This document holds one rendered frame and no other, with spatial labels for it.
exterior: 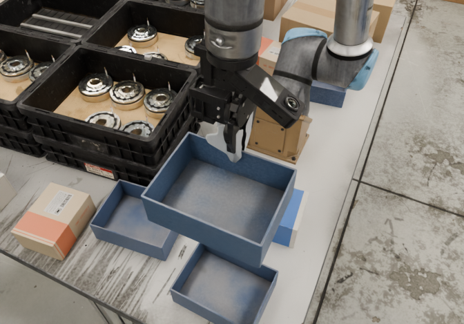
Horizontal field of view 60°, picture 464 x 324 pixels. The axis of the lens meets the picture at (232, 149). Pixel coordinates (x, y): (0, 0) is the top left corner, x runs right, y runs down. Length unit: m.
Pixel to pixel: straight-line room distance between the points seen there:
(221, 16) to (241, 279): 0.68
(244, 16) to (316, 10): 1.12
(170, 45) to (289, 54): 0.49
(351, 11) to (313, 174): 0.47
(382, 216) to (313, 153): 0.87
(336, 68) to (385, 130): 1.39
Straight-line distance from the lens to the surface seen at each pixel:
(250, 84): 0.55
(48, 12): 1.78
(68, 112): 1.27
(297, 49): 1.13
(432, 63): 3.07
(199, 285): 1.01
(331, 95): 1.40
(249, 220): 0.66
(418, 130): 2.52
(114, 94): 1.24
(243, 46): 0.52
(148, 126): 1.11
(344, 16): 1.02
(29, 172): 1.33
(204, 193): 0.69
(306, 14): 1.58
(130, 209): 1.14
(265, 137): 1.18
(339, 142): 1.31
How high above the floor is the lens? 1.63
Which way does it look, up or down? 49 degrees down
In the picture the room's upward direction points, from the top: straight up
